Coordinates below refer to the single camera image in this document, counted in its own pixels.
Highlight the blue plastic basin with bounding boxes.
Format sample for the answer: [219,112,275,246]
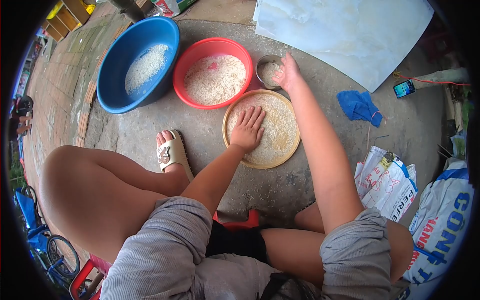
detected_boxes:
[96,16,181,115]

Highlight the smartphone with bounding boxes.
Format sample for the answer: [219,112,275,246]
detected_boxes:
[392,79,416,100]

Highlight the person's left hand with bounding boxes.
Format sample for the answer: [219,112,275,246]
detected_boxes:
[229,106,266,154]

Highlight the person's right hand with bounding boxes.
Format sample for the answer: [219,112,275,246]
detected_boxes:
[272,52,303,93]

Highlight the person's right fingers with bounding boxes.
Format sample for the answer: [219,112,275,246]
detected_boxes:
[272,52,295,86]

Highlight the person's body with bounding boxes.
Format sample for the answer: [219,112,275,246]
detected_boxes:
[99,196,393,300]

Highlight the red plastic stool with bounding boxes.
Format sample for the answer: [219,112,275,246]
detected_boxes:
[212,209,260,232]

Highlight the pink string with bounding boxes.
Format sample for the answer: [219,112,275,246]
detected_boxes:
[365,110,388,151]

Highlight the red cable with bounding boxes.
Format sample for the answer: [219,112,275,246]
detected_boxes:
[392,70,472,87]

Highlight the printed package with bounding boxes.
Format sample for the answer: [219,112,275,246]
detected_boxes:
[151,0,198,18]

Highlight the pale wooden post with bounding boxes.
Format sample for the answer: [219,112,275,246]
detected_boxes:
[412,67,470,90]

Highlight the white sack with blue print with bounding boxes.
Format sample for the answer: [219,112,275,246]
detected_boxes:
[394,159,475,300]

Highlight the small metal bowl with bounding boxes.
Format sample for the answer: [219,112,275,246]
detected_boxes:
[255,54,285,92]

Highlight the rice on bamboo tray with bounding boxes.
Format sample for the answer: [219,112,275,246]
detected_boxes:
[226,93,298,165]

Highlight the rice in red basin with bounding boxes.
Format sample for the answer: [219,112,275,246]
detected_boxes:
[183,54,247,107]

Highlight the white marble tile slab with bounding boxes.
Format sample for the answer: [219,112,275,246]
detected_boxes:
[253,0,435,94]

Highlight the person's legs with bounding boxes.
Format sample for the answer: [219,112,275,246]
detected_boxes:
[39,129,414,289]

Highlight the white sack with red print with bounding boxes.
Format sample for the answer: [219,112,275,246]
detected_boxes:
[354,146,418,223]

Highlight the yellow wooden shelf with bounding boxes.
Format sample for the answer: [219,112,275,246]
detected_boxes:
[40,0,97,43]

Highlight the round bamboo tray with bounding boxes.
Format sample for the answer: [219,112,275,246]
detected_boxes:
[222,89,302,170]

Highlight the red plastic chair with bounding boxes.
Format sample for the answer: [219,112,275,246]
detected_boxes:
[69,254,114,300]

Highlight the rice in metal bowl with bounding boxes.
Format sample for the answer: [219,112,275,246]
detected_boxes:
[259,62,281,86]

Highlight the red plastic basin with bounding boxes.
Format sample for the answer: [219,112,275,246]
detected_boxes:
[172,37,254,110]

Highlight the blue bicycle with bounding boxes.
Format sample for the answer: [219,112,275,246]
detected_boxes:
[14,185,82,291]

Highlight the rice in blue basin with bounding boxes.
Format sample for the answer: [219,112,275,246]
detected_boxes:
[124,44,170,95]

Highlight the blue cloth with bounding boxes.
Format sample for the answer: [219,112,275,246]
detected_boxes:
[336,90,384,128]

